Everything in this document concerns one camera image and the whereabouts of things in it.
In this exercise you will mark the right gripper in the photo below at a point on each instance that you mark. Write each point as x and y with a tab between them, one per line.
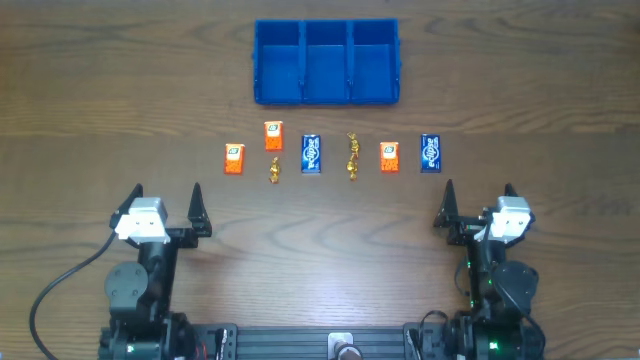
465	231

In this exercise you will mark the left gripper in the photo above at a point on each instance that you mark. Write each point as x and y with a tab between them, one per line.
182	238

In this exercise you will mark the blue candy pack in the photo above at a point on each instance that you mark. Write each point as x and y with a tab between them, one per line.
311	153
430	153

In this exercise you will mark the orange candy box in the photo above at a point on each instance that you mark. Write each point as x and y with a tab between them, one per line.
234	159
389	157
273	136

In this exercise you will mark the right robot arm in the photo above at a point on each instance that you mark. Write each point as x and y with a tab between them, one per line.
482	280

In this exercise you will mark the blue tray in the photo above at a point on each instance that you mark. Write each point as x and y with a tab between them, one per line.
325	75

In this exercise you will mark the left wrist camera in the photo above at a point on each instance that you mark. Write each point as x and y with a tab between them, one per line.
142	220

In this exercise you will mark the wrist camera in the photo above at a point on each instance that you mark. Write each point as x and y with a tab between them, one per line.
142	220
510	217

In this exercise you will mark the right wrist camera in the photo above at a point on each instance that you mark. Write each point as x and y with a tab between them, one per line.
510	217

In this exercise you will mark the mounting rail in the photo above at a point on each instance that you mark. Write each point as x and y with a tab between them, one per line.
290	342

